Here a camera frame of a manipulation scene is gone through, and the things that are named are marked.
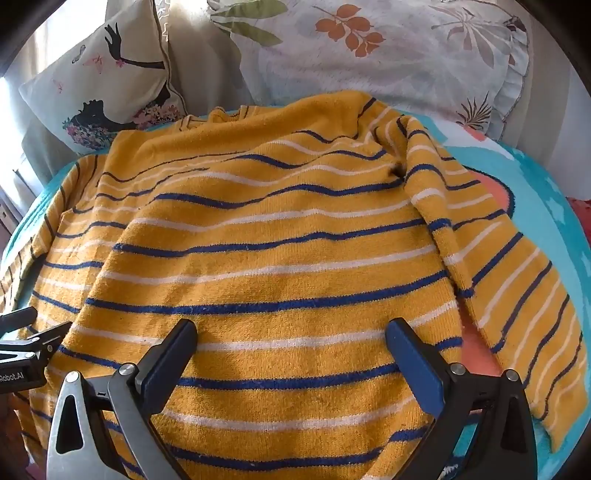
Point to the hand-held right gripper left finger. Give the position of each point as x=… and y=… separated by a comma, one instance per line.
x=167, y=367

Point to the white floral cloth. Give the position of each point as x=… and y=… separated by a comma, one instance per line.
x=397, y=60

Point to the cream figure print pillow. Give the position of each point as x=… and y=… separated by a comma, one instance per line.
x=106, y=83

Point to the yellow striped sweater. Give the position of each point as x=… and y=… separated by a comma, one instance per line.
x=277, y=258

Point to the teal star print blanket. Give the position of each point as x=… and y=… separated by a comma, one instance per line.
x=535, y=184

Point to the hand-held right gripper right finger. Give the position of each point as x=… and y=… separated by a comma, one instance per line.
x=415, y=364

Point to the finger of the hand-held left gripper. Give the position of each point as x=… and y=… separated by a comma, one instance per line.
x=16, y=318
x=48, y=339

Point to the red cloth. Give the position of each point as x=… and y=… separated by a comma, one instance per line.
x=581, y=206

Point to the beige cloth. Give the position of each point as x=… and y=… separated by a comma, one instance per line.
x=203, y=60

